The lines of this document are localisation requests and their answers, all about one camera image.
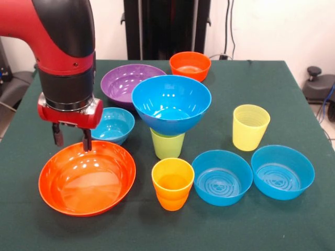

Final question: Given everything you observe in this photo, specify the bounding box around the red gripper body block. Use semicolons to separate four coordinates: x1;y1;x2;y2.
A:
37;93;104;130

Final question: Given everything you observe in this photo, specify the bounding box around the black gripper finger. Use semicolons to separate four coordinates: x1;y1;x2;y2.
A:
81;127;92;152
51;122;64;147

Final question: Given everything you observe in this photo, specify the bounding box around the large orange bowl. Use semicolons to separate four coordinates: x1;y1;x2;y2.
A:
38;140;137;217

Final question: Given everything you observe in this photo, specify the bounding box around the large deep blue bowl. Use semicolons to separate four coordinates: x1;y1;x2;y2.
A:
131;74;212;136

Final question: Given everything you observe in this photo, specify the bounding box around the small light blue bowl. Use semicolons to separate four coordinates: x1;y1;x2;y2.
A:
91;107;136;146

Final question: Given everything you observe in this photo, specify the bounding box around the purple bowl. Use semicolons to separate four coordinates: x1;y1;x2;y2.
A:
100;64;168;109

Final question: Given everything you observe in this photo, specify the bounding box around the green cup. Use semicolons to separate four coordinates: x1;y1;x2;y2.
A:
150;127;186;160

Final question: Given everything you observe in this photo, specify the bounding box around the black equipment box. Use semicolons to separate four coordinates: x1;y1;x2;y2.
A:
0;36;13;91

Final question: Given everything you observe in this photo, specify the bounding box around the orange cup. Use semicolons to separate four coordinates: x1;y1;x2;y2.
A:
151;157;195;211

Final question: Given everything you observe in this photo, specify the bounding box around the small red-orange bowl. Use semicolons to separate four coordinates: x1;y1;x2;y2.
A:
169;51;212;82

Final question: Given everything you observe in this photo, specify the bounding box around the dark green table cloth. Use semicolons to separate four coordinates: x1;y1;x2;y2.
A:
0;59;335;251

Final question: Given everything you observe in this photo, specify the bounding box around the yellow cup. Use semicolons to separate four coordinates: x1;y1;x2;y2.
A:
232;104;271;152

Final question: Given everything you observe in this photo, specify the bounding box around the grey cable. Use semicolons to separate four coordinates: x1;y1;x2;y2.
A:
0;100;17;113

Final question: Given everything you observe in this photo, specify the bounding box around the black pedestal foot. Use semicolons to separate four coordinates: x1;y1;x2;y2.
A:
0;70;35;110
303;66;335;105

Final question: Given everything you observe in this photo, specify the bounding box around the blue ring-patterned bowl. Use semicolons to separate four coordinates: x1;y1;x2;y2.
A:
191;150;254;207
251;145;316;201

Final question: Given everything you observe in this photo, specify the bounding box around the blue cable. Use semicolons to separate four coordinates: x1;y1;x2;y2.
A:
318;82;335;123

